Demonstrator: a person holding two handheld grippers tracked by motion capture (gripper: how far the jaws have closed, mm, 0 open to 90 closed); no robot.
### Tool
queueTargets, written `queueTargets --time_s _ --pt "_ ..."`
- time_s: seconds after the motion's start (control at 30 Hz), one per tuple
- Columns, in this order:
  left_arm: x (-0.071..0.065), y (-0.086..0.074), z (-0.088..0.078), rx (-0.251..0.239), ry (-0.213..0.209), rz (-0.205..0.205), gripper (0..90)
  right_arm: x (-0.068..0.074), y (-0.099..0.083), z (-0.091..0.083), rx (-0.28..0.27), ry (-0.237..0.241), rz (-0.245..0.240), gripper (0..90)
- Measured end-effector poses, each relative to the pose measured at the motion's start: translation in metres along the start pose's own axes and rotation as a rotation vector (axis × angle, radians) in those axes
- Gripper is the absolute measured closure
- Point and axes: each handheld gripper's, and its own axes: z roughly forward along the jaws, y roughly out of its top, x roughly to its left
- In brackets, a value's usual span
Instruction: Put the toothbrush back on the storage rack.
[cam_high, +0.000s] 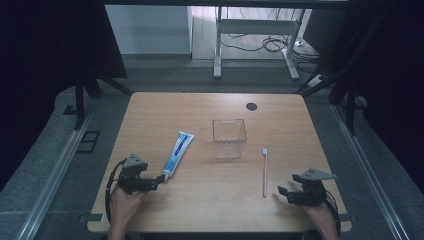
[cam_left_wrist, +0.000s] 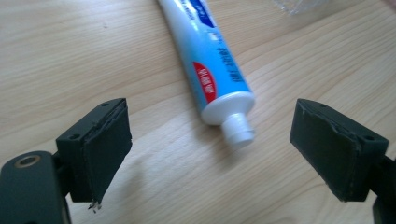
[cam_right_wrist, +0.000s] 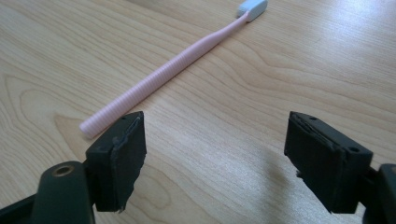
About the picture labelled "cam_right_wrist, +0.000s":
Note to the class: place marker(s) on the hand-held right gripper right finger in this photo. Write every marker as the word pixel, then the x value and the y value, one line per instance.
pixel 323 168

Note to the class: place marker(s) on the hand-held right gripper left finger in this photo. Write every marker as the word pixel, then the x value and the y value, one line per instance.
pixel 121 161

